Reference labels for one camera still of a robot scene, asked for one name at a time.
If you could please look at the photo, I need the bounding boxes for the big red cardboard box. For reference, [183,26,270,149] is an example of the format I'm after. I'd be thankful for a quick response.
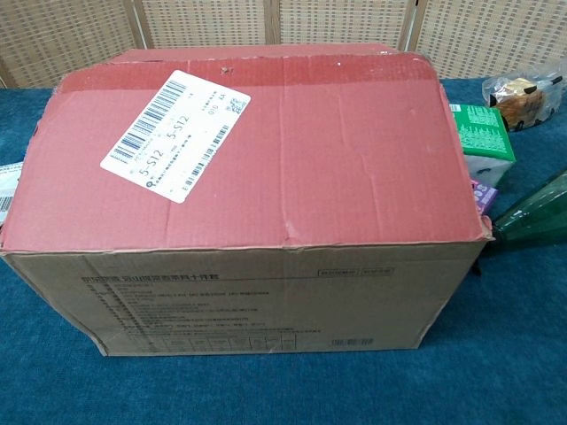
[0,42,495,359]

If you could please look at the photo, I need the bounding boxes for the small purple box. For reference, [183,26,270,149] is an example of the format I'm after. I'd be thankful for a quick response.
[469,176,501,218]

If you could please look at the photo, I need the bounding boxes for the green carton box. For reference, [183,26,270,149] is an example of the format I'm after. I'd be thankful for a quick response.
[449,103,517,189]

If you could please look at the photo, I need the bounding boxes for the clear bag of pastry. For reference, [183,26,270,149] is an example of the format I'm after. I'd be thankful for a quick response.
[481,61,567,133]

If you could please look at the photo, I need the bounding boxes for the woven bamboo folding screen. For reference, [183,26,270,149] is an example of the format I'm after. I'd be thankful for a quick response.
[0,0,567,89]

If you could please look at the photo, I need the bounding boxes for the white plastic food bag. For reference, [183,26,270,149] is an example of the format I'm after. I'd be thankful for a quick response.
[0,161,23,227]

